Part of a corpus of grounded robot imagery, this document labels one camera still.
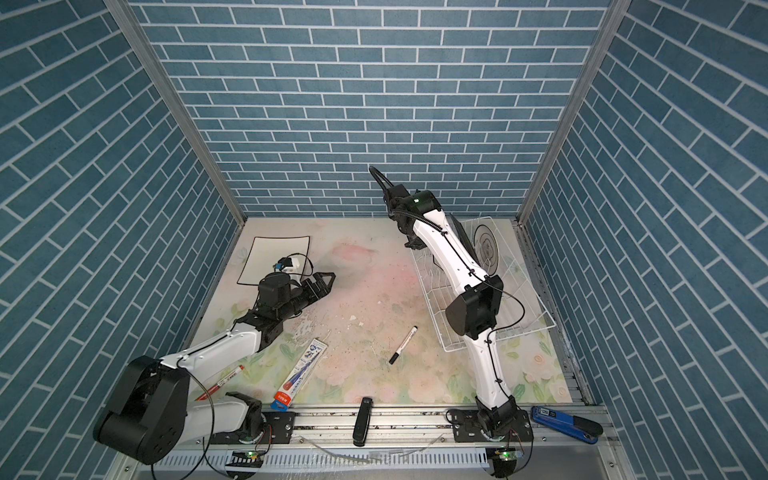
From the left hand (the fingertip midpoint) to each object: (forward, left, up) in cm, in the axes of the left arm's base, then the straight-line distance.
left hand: (329, 280), depth 86 cm
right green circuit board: (-42, -45, -14) cm, 64 cm away
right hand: (+9, -30, +10) cm, 33 cm away
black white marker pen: (-15, -22, -12) cm, 29 cm away
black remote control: (-34, -11, -12) cm, 38 cm away
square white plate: (+21, +28, -13) cm, 38 cm away
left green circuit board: (-41, +18, -17) cm, 48 cm away
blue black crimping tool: (-37, -63, -10) cm, 73 cm away
